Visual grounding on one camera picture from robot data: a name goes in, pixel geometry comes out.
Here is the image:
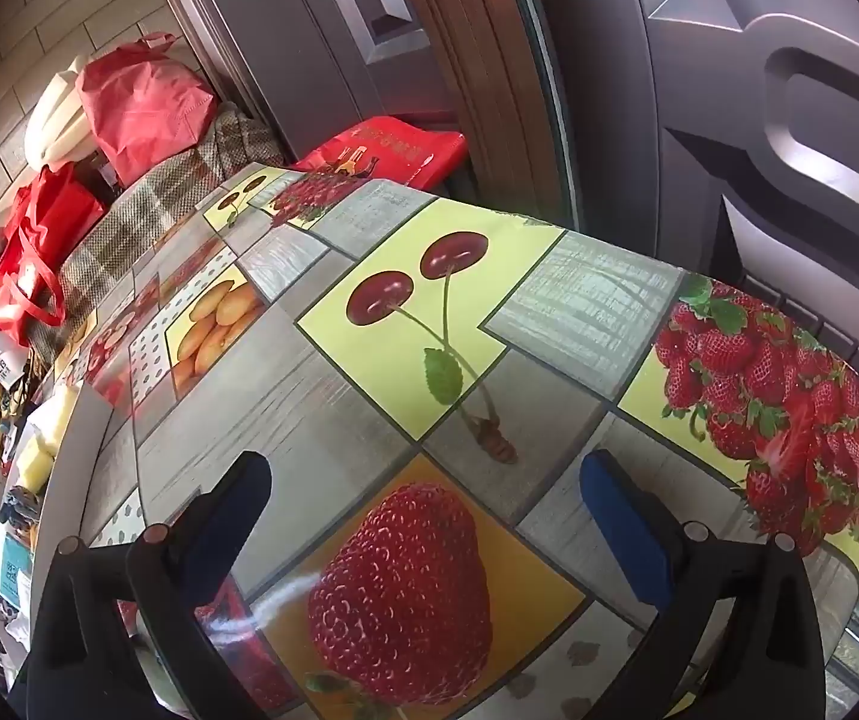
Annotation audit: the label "grey embossed door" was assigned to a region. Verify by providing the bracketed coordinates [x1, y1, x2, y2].
[571, 0, 859, 398]

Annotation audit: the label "fruit print tablecloth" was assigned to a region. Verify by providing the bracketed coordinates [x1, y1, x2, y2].
[5, 165, 859, 720]

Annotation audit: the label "red fabric bag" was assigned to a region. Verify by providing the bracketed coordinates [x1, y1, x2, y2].
[75, 34, 219, 188]

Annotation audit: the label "white helmet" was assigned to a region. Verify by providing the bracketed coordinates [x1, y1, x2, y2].
[0, 330, 29, 383]

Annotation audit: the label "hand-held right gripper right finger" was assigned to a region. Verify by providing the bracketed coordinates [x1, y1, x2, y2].
[579, 448, 828, 720]

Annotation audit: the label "brown panelled door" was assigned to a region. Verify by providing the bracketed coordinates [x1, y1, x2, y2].
[174, 0, 468, 170]

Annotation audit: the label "red tote bag with handles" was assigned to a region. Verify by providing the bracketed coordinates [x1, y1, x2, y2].
[0, 163, 107, 342]

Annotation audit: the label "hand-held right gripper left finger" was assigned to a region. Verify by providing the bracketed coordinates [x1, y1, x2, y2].
[9, 450, 274, 720]

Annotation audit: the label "cream foam roll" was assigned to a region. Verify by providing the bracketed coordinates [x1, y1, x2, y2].
[24, 52, 104, 173]

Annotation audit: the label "plaid covered bench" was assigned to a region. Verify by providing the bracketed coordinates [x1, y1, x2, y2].
[28, 101, 288, 368]

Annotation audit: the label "red printed gift bag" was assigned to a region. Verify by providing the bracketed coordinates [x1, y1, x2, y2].
[290, 118, 468, 196]

